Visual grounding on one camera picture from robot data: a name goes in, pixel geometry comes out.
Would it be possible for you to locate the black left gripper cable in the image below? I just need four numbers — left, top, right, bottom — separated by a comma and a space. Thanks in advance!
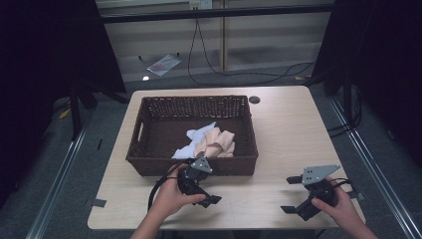
146, 158, 197, 212

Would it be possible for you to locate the metal floor rail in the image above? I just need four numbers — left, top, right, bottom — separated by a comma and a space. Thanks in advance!
25, 123, 90, 239
327, 96, 422, 239

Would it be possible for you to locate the wooden vertical post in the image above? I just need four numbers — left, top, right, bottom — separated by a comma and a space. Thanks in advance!
220, 0, 230, 72

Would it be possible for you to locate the brown wicker basket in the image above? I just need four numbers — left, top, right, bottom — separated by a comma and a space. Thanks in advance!
125, 95, 260, 177

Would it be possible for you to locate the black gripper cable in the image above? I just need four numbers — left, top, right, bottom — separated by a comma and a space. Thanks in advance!
330, 177, 353, 194
146, 158, 197, 212

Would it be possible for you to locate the long black floor cable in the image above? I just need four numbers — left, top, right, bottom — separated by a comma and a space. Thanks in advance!
186, 18, 317, 86

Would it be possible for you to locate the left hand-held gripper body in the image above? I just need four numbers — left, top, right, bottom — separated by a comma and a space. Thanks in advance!
177, 156, 214, 197

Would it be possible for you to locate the black metal stand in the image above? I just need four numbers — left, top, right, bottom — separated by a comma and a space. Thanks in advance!
69, 78, 100, 141
326, 71, 364, 138

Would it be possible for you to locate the white cloth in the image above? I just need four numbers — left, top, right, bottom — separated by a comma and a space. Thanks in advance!
171, 120, 217, 160

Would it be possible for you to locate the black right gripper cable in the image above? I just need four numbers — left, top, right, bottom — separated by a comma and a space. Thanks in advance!
330, 177, 353, 194

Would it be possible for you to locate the peach cloth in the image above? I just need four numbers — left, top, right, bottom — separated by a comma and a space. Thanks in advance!
193, 126, 237, 159

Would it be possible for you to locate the flat plastic packet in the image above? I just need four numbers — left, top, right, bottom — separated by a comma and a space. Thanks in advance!
146, 54, 183, 78

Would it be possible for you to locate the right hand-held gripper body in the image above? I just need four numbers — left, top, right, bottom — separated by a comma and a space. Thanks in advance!
296, 164, 341, 222

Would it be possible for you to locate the black horizontal bar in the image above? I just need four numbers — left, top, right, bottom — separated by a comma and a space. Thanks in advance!
99, 3, 336, 25

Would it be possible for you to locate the person's right hand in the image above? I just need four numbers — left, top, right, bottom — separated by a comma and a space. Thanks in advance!
312, 177, 358, 227

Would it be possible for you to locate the black curtain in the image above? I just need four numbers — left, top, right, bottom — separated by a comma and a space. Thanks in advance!
312, 0, 422, 170
0, 0, 127, 210

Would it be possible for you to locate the person's left hand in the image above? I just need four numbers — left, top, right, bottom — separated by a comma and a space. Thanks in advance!
150, 163, 207, 220

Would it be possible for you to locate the white wall socket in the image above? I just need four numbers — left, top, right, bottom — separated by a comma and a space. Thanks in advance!
188, 0, 214, 11

